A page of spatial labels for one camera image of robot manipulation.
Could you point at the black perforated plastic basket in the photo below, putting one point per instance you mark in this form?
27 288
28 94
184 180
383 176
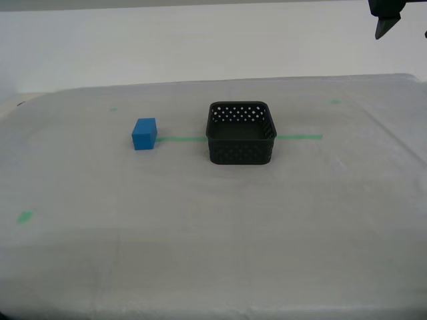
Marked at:
240 151

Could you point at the blue rectangular block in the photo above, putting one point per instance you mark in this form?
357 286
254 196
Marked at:
144 135

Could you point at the long green tape strip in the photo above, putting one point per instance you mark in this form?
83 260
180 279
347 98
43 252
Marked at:
180 139

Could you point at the white woven table cover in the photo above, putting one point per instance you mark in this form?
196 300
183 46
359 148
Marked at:
213 240

